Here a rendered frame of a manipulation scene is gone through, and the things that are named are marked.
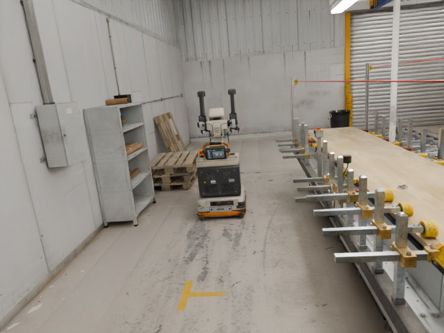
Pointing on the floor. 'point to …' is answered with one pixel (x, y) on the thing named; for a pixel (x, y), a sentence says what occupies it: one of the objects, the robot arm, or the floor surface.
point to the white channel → (392, 66)
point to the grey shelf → (124, 196)
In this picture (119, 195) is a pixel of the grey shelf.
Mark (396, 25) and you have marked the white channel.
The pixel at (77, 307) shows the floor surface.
